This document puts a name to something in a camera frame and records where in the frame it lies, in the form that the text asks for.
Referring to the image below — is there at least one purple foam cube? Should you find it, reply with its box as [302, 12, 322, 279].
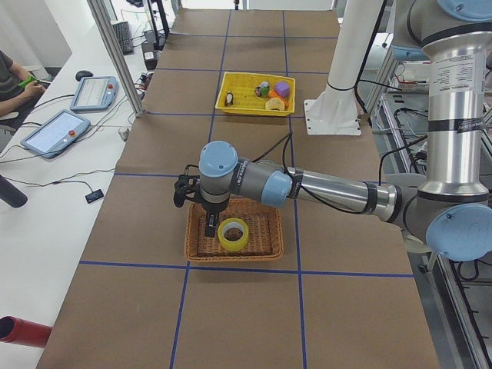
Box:
[274, 81, 291, 98]

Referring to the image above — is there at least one black cylinder handle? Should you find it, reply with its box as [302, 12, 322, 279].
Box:
[0, 176, 28, 208]

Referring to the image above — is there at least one yellow tape roll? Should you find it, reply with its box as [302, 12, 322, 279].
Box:
[218, 218, 249, 252]

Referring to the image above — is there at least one far teach pendant tablet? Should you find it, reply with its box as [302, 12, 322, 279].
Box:
[70, 76, 118, 113]

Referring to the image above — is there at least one teach pendant tablet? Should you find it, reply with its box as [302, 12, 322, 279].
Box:
[70, 76, 118, 113]
[21, 110, 90, 159]

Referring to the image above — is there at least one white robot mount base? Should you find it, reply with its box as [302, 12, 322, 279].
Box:
[304, 0, 385, 136]

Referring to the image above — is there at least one orange toy carrot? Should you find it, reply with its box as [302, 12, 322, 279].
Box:
[268, 89, 289, 108]

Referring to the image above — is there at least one aluminium frame post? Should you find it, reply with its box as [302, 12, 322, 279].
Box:
[87, 0, 144, 118]

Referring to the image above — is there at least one yellow plastic basket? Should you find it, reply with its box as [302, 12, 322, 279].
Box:
[215, 71, 295, 116]

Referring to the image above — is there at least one near teach pendant tablet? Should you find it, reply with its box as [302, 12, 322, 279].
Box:
[21, 110, 90, 159]

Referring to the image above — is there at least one small printed can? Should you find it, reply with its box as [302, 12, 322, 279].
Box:
[254, 81, 270, 98]

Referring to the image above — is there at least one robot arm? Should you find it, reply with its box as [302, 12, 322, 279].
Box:
[197, 1, 491, 261]

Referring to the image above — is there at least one seated person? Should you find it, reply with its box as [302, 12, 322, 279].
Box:
[1, 52, 46, 118]

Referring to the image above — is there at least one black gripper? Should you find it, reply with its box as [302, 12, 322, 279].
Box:
[201, 200, 229, 237]

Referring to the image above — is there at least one brown wicker basket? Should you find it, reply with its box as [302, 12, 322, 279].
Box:
[184, 198, 284, 263]

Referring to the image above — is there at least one toy croissant bread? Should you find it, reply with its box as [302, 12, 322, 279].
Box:
[265, 98, 285, 111]

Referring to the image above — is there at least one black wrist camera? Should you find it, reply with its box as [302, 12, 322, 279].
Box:
[173, 174, 203, 208]

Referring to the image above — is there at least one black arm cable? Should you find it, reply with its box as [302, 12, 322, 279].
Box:
[249, 131, 370, 214]

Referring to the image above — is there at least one small black device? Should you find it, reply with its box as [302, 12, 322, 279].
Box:
[85, 189, 104, 204]

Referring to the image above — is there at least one black computer mouse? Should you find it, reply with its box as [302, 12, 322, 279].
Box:
[75, 70, 94, 81]

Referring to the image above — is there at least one black keyboard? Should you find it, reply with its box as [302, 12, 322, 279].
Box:
[111, 22, 134, 55]

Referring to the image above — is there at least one red cylinder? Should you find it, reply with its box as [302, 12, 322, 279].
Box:
[1, 316, 52, 348]

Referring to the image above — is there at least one panda figurine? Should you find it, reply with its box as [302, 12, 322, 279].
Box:
[224, 91, 234, 107]

